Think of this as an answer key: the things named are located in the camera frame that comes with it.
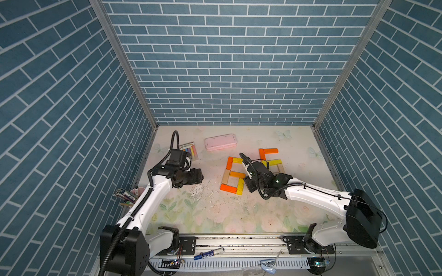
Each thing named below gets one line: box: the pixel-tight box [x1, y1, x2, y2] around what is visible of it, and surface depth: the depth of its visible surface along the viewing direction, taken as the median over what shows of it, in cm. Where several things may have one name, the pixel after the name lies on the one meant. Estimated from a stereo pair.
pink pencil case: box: [204, 133, 238, 152], surface depth 111 cm
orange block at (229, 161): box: [226, 156, 234, 171], surface depth 104 cm
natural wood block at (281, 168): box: [276, 163, 286, 174], surface depth 101 cm
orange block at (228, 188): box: [219, 184, 238, 194], surface depth 92 cm
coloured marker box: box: [179, 142, 200, 161], surface depth 110 cm
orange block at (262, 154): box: [258, 148, 266, 160], surface depth 108 cm
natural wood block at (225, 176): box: [221, 169, 231, 185], surface depth 98 cm
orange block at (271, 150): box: [263, 147, 280, 154], surface depth 110 cm
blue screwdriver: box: [193, 247, 224, 261], surface depth 72 cm
